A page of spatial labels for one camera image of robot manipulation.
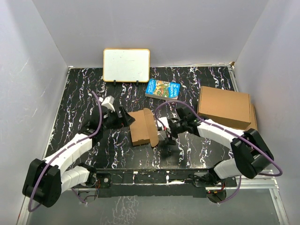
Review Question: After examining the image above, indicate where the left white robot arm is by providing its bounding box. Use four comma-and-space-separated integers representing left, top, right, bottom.
22, 106, 135, 208

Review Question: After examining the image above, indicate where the aluminium frame rail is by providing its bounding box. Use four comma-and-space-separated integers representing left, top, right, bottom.
17, 176, 289, 225

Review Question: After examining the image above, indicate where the white board with wooden frame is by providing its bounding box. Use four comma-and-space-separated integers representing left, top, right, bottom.
103, 48, 150, 83

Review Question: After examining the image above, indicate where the blue illustrated book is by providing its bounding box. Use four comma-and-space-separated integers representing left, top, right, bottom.
145, 79, 180, 100

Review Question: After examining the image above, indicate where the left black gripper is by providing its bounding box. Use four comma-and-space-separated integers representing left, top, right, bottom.
101, 106, 135, 132

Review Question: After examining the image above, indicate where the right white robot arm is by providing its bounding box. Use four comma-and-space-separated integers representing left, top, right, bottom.
160, 107, 274, 186

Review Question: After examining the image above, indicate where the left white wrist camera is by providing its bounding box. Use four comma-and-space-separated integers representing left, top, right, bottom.
98, 96, 115, 112

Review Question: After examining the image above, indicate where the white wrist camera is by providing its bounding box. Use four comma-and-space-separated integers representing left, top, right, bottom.
157, 117, 170, 132
98, 96, 115, 112

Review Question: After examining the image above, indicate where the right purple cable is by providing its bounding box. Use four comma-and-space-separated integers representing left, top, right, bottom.
153, 100, 283, 203

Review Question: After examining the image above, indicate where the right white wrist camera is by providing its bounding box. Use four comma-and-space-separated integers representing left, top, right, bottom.
157, 117, 170, 132

